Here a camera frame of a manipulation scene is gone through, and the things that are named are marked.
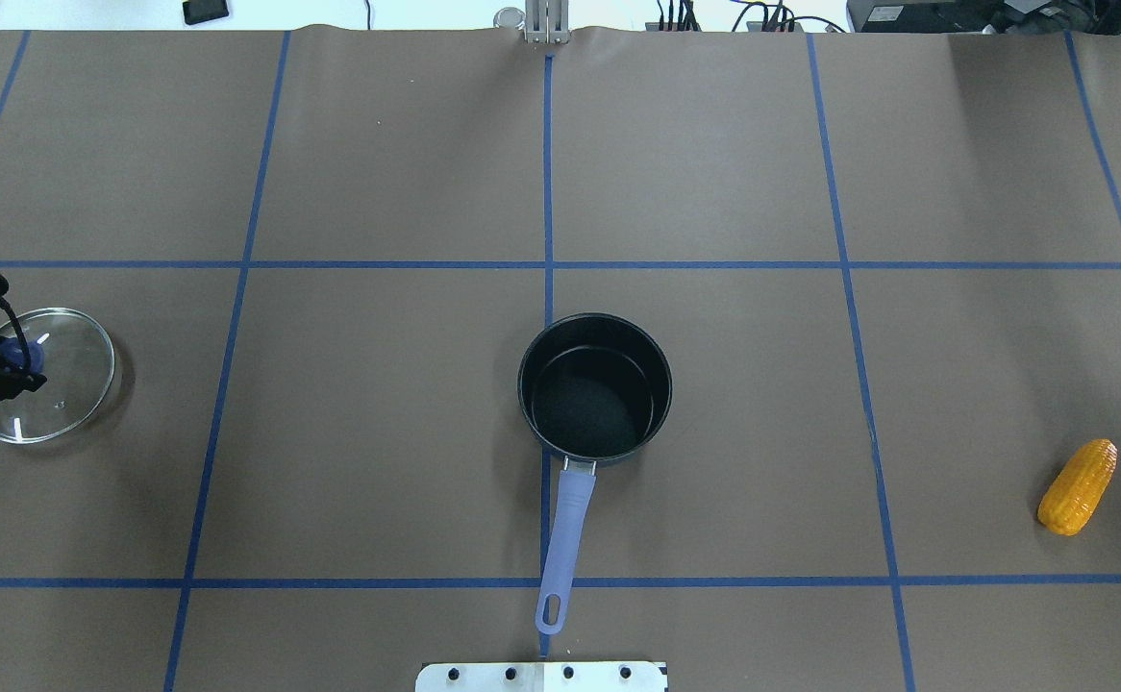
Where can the glass lid with blue knob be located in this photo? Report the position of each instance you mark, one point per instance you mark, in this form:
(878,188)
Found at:
(78,358)

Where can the yellow plastic corn cob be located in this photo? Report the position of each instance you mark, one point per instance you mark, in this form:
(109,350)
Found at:
(1075,493)

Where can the small black phone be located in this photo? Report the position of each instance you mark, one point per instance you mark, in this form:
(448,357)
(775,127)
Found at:
(197,12)

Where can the dark blue saucepan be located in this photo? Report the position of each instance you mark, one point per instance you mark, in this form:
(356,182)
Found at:
(594,389)

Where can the white pedestal column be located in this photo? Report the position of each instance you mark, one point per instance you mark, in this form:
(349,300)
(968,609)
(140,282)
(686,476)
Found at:
(634,675)

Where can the aluminium frame post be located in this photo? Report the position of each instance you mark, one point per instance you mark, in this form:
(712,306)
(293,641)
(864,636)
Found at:
(546,22)

